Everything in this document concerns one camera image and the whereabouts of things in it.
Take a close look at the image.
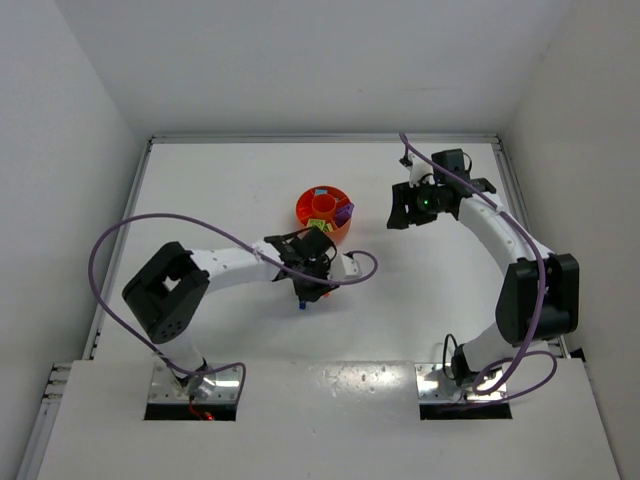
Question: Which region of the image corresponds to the bright green lego brick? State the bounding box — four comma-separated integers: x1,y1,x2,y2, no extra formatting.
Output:
307,218,326,230

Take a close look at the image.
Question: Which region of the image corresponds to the purple curved lego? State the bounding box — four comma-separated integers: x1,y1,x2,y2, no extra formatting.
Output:
334,203,355,228

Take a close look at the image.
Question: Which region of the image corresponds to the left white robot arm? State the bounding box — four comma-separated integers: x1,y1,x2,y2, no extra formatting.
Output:
122,227,353,386

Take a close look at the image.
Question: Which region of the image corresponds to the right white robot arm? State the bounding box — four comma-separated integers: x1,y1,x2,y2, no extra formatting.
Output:
387,147,580,386

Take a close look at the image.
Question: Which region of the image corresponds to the orange round divided container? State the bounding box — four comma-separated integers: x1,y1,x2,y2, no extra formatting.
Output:
295,185,355,244

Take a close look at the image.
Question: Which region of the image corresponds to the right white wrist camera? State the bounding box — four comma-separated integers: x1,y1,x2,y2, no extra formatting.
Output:
399,153,432,187

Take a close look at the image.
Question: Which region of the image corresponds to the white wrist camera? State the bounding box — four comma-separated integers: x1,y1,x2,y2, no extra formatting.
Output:
399,153,432,187
331,254,362,282

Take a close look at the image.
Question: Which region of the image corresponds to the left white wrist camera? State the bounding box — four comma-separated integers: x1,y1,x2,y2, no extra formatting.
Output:
331,254,362,282

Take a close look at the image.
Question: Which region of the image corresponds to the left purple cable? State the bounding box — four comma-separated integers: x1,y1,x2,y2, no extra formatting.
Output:
88,213,379,396

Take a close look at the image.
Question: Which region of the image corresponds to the purple cable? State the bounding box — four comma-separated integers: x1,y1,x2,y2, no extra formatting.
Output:
88,213,379,396
398,132,559,406

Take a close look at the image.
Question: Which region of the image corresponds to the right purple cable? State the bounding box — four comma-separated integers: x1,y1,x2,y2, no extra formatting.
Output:
398,132,559,406

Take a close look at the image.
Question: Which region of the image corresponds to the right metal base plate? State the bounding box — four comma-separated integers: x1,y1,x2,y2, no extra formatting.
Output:
413,362,512,405

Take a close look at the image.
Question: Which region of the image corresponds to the metal base plate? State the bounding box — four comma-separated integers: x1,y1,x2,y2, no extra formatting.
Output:
413,362,512,405
148,365,243,406

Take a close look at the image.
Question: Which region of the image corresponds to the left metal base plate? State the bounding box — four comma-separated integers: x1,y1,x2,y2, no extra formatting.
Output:
148,365,243,406

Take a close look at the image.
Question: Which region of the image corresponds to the aluminium table frame rail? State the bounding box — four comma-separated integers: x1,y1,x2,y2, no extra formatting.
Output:
39,136,584,479

